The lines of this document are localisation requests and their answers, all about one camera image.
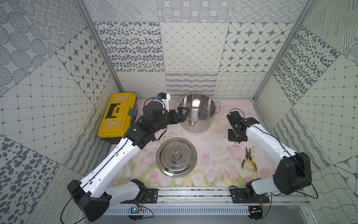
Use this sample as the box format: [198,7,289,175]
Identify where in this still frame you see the stainless steel pot lid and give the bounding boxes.
[156,137,197,178]

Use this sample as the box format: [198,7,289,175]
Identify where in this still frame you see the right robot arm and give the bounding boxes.
[227,111,312,198]

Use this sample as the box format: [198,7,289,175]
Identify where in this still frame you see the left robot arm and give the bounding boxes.
[67,101,189,222]

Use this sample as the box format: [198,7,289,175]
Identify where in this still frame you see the yellow black toolbox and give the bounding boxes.
[98,92,138,145]

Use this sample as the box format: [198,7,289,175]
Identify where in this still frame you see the right small circuit board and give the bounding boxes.
[249,206,262,215]

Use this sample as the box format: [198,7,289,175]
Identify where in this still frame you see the small circuit board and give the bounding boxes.
[249,206,262,215]
[129,206,142,216]

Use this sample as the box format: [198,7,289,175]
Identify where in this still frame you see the left small circuit board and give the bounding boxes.
[129,206,142,216]

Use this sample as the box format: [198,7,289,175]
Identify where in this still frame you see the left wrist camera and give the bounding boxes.
[157,92,171,111]

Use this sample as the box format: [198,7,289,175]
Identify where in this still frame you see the yellow handled pliers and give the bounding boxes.
[241,148,257,173]

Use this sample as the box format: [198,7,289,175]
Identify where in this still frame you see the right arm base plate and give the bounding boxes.
[228,186,270,203]

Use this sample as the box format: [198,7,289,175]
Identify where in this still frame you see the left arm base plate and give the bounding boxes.
[121,188,158,204]

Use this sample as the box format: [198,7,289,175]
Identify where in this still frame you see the aluminium front rail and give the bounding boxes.
[79,187,310,206]

